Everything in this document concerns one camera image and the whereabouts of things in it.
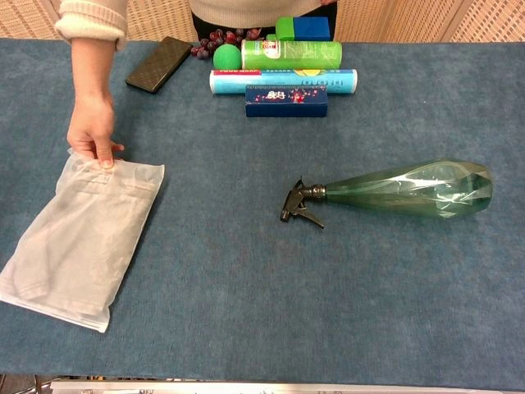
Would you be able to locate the person bare hand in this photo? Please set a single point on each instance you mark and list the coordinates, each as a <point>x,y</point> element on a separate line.
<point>90,123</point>

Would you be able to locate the frosted bag with grey clothes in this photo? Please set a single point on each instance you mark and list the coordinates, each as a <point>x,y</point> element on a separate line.
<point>82,238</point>

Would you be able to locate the green spray bottle black trigger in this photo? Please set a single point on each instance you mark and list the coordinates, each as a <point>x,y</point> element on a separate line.
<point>410,193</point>

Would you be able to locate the person forearm cream sleeve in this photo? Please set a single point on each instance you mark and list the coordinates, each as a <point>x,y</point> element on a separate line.
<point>92,53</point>

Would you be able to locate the black textured flat case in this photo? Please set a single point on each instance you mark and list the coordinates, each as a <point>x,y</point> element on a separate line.
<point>158,65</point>

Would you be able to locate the dark red grape bunch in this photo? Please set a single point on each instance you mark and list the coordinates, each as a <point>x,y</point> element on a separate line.
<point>205,47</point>

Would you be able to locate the blue food wrap roll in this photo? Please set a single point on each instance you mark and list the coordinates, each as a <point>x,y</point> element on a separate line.
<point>229,82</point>

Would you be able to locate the green ball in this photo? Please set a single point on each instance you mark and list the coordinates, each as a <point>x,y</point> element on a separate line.
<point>226,56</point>

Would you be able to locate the person torso cream sweater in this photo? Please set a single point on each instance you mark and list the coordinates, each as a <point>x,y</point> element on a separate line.
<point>246,12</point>

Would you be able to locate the dark blue printed box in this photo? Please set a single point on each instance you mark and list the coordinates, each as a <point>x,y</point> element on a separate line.
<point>287,104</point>

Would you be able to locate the green cylindrical can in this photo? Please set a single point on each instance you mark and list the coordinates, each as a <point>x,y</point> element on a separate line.
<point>295,54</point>

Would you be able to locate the blue felt table cloth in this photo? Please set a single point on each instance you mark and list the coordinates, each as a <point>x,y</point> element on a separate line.
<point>246,287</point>

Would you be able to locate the green and blue block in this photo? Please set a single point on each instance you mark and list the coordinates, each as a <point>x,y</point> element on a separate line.
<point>307,28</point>

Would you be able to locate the woven wicker screen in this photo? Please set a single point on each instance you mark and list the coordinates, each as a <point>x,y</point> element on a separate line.
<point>410,16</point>

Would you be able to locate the aluminium rail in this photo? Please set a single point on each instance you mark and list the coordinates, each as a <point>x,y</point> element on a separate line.
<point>287,388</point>

